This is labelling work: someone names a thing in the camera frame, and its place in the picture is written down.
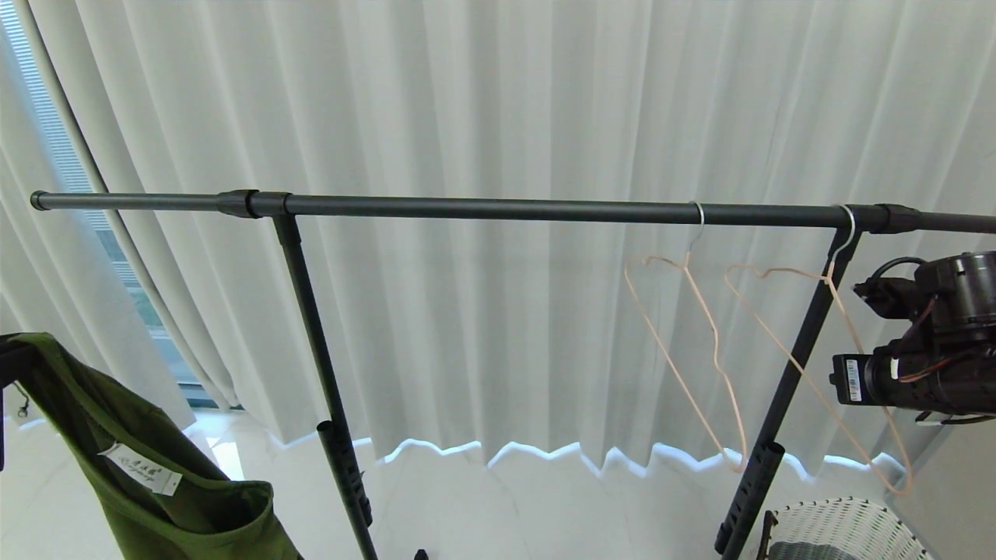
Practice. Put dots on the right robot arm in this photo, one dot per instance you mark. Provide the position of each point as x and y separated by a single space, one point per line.
965 288

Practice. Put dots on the window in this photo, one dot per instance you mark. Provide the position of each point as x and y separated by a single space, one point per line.
62 148

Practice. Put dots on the white curtain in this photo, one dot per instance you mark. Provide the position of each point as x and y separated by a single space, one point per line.
47 272
506 101

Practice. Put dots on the white laundry basket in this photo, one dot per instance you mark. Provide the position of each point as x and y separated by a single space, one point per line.
840 521

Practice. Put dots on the green printed shirt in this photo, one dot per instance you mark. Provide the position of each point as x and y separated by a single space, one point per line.
117 435

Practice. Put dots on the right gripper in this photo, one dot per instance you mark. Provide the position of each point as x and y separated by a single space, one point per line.
934 389

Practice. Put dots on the black clothes rack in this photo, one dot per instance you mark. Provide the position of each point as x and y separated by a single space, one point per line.
545 208

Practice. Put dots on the pink clothes hanger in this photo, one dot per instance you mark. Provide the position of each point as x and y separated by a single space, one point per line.
829 272
686 260

